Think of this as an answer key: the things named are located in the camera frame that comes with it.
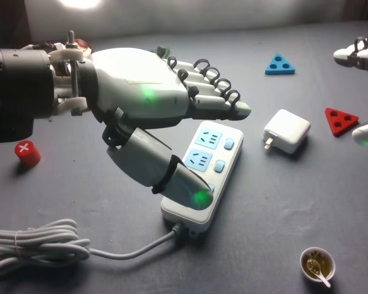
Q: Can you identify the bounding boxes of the red triangle block three holes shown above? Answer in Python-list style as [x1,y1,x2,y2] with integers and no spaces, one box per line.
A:
[324,107,360,137]

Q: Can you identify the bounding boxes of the brown board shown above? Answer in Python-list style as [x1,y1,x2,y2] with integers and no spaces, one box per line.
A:
[0,0,32,50]

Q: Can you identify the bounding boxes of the small white soup bowl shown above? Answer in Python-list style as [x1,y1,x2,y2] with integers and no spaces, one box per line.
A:
[299,247,337,282]

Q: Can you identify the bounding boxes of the small white spoon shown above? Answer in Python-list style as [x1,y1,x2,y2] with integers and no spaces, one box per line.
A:
[306,258,332,288]

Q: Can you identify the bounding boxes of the grey coiled power cable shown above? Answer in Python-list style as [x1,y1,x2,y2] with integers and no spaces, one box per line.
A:
[0,218,183,281]

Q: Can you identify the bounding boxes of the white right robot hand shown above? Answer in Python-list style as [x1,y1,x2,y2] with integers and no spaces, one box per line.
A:
[333,29,368,148]

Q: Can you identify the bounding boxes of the grey table cloth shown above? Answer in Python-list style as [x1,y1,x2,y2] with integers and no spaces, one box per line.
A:
[0,20,368,294]

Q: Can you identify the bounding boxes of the white backdrop sheet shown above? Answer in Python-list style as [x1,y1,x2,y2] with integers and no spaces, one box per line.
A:
[29,0,368,40]

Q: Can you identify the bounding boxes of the white power strip blue sockets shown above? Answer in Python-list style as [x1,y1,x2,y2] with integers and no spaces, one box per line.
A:
[160,120,245,238]

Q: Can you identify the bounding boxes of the white charger adapter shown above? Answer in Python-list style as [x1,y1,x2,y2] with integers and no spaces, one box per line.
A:
[263,109,312,154]

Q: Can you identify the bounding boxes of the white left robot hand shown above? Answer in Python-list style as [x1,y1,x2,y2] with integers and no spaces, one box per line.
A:
[88,45,252,212]

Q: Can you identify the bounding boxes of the blue triangle block three holes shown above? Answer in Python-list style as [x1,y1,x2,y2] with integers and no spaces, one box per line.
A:
[264,52,296,76]

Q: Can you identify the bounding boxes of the toy cupcake white frosting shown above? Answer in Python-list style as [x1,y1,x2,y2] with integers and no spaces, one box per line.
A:
[73,38,93,59]

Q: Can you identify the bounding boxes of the red cylinder white cross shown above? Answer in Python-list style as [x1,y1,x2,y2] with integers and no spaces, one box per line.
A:
[14,140,42,168]

